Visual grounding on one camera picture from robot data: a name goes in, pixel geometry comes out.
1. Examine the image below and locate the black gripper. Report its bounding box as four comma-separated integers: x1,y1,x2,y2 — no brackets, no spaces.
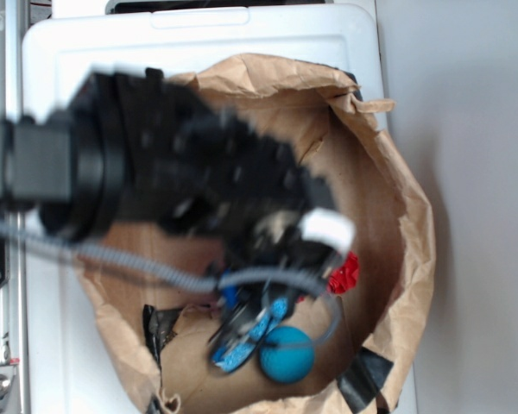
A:
112,70,354,297

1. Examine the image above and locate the blue sponge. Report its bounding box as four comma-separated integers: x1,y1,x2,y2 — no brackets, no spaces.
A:
209,298,290,373

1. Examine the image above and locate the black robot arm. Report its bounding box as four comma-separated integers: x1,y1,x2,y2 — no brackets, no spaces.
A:
0,69,356,294

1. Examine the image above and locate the red crumpled tissue paper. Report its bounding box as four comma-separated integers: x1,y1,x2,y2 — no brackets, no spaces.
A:
325,251,360,298

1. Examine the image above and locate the brown paper bag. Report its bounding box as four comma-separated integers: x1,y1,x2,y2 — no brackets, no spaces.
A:
79,53,436,413

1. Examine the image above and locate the blue ball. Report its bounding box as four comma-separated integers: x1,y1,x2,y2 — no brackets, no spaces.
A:
259,326,315,384

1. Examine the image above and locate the grey corrugated cable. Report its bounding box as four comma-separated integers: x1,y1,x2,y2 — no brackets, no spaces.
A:
0,215,342,346

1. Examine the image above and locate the aluminium frame rail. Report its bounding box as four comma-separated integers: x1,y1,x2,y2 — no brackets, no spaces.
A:
0,1,31,413

